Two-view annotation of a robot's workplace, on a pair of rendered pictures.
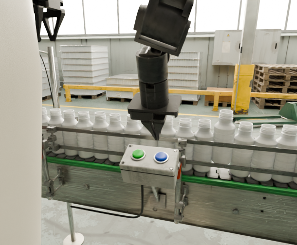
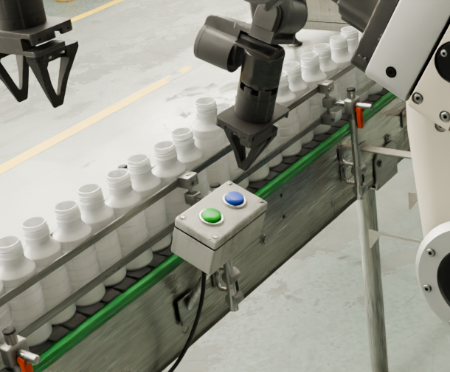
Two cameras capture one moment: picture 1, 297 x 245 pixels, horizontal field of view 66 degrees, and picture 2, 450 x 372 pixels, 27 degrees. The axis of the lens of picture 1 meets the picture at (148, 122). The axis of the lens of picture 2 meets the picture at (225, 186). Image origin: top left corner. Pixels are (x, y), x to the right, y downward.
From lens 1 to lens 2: 1.21 m
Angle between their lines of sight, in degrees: 60
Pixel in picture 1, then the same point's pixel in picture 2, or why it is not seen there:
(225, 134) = (222, 134)
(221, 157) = (225, 172)
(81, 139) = (36, 298)
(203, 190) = not seen: hidden behind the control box
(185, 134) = (179, 167)
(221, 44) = not seen: outside the picture
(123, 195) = (141, 348)
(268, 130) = not seen: hidden behind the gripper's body
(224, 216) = (256, 259)
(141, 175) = (235, 239)
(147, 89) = (272, 96)
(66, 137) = (4, 320)
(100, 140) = (65, 275)
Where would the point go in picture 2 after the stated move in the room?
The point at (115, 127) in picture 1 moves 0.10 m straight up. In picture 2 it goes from (83, 226) to (70, 167)
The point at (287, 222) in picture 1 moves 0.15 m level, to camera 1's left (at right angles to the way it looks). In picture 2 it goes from (303, 212) to (280, 249)
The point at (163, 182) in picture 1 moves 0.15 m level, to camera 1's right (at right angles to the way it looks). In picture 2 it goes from (254, 231) to (283, 188)
